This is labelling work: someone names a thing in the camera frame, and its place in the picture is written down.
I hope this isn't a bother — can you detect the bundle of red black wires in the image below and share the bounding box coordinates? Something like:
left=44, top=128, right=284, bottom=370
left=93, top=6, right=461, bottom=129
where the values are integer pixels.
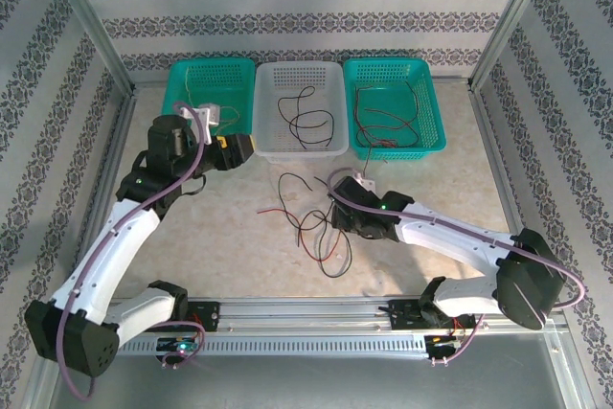
left=299, top=207, right=354, bottom=280

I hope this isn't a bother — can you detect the black wire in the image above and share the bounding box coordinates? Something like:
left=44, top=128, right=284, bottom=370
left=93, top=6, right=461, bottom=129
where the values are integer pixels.
left=352, top=79, right=420, bottom=148
left=277, top=171, right=315, bottom=233
left=277, top=85, right=336, bottom=149

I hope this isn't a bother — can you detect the teal perforated plastic basket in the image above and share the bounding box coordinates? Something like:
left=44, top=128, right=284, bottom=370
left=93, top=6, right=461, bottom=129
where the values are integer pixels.
left=160, top=57, right=257, bottom=142
left=343, top=57, right=447, bottom=161

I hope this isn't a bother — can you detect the white perforated plastic basket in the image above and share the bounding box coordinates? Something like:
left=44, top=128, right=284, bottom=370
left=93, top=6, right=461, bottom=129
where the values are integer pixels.
left=252, top=62, right=349, bottom=165

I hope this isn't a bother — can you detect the small controller board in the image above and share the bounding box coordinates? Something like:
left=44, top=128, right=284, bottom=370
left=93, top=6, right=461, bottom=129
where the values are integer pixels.
left=156, top=336, right=198, bottom=353
left=427, top=333, right=464, bottom=349

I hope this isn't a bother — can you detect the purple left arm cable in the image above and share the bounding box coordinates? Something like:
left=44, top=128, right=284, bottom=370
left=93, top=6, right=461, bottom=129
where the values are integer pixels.
left=57, top=101, right=206, bottom=401

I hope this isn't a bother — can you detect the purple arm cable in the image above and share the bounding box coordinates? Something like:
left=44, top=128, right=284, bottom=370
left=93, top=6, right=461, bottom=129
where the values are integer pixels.
left=57, top=101, right=206, bottom=401
left=327, top=167, right=586, bottom=366

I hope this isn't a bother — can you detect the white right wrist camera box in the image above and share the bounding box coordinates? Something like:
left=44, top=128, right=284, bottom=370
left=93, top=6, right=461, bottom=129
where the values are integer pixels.
left=351, top=170, right=378, bottom=191

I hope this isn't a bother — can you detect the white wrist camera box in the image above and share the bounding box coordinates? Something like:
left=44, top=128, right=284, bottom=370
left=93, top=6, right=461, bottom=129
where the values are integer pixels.
left=179, top=102, right=222, bottom=146
left=351, top=170, right=378, bottom=191

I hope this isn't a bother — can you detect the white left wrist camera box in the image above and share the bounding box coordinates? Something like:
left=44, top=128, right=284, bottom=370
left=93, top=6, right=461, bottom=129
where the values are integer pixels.
left=179, top=102, right=222, bottom=146

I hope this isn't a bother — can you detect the aluminium floor frame rail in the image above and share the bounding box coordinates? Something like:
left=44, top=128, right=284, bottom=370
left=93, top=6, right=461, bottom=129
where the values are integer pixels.
left=131, top=74, right=475, bottom=90
left=468, top=85, right=600, bottom=409
left=21, top=87, right=140, bottom=409

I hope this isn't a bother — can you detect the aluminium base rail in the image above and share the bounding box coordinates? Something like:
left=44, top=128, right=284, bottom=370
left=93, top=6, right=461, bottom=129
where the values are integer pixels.
left=189, top=297, right=430, bottom=332

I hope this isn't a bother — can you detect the slotted metal cable tray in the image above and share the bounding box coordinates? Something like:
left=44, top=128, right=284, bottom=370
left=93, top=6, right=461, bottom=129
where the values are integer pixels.
left=117, top=329, right=432, bottom=357

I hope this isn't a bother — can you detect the aluminium frame post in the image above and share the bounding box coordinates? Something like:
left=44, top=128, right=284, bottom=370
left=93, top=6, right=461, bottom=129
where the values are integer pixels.
left=468, top=0, right=564, bottom=92
left=45, top=0, right=138, bottom=94

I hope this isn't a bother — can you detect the grey metal base plate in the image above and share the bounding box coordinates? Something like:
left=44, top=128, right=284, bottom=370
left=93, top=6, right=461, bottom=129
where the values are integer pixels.
left=47, top=353, right=576, bottom=409

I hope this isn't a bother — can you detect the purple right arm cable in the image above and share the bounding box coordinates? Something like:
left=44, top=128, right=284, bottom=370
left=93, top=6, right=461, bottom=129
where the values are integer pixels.
left=327, top=167, right=586, bottom=366

